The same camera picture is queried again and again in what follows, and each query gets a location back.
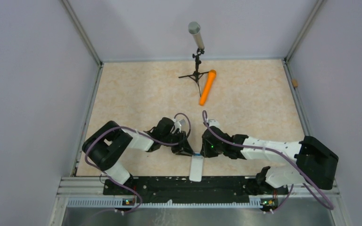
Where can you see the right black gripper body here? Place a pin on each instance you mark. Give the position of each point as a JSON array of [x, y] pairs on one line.
[[210, 150]]

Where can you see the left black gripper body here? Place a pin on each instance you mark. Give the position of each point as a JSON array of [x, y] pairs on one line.
[[178, 138]]

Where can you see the white remote control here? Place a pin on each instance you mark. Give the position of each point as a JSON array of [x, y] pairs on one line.
[[196, 168]]

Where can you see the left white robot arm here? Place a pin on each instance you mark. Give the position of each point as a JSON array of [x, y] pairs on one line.
[[105, 146]]

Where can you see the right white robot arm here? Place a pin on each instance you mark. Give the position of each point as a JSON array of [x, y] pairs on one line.
[[308, 160]]

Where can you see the black tripod mic stand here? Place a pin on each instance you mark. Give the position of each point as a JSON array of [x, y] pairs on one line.
[[196, 75]]

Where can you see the orange microphone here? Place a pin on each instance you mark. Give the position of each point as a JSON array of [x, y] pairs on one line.
[[210, 79]]

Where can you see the grey microphone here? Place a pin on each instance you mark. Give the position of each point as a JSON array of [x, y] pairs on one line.
[[194, 29]]

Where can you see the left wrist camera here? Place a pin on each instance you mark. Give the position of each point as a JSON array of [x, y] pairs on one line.
[[181, 124]]

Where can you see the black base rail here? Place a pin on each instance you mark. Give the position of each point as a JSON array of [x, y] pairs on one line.
[[211, 189]]

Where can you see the white cable duct strip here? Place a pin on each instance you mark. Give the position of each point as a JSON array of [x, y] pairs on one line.
[[112, 202]]

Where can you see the small tan wall knob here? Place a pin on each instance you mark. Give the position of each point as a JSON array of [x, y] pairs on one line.
[[294, 83]]

